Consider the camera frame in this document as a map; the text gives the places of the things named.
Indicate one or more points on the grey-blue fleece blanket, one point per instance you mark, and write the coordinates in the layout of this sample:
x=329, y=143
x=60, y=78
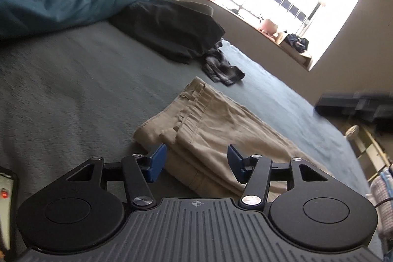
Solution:
x=76, y=81

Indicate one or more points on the cream knitted item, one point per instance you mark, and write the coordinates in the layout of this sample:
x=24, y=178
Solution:
x=352, y=130

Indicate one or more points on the dark item on windowsill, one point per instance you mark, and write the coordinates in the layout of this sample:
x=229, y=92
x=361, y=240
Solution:
x=296, y=42

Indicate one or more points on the pink pot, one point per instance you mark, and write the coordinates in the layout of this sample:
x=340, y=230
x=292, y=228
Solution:
x=267, y=26

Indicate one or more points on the beige pants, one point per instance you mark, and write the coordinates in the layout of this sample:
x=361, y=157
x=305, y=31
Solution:
x=221, y=127

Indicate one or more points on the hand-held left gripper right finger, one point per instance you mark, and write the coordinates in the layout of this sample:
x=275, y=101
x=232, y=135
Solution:
x=235, y=162

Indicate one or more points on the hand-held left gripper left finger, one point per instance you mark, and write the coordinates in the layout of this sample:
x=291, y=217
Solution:
x=158, y=160

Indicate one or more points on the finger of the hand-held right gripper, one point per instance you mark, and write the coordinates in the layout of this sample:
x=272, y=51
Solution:
x=336, y=104

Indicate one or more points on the plaid shorts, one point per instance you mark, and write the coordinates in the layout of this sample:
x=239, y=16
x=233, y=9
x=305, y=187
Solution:
x=222, y=68

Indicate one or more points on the black cloth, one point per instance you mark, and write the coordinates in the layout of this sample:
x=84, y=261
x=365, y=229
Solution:
x=172, y=28

